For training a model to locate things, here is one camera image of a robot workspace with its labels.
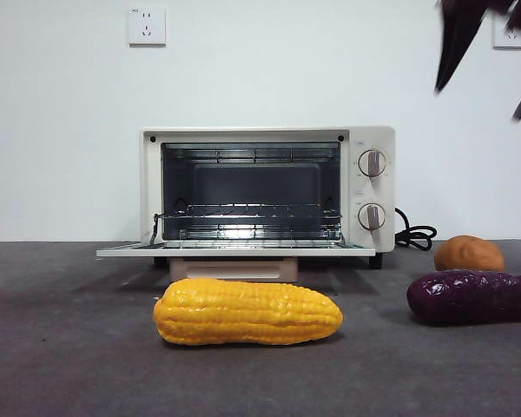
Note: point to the purple sweet potato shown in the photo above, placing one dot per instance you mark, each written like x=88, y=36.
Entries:
x=473, y=297

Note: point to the cream oven knob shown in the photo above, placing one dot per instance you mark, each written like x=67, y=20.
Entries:
x=371, y=216
x=372, y=163

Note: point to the brown potato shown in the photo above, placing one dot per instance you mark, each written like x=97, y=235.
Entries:
x=467, y=254

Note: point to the white wall socket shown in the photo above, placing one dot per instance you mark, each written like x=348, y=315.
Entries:
x=147, y=27
x=510, y=41

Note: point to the cream Toshiba toaster oven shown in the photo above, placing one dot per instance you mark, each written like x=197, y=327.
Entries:
x=373, y=191

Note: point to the yellow corn cob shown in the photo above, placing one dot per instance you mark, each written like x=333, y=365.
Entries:
x=247, y=313

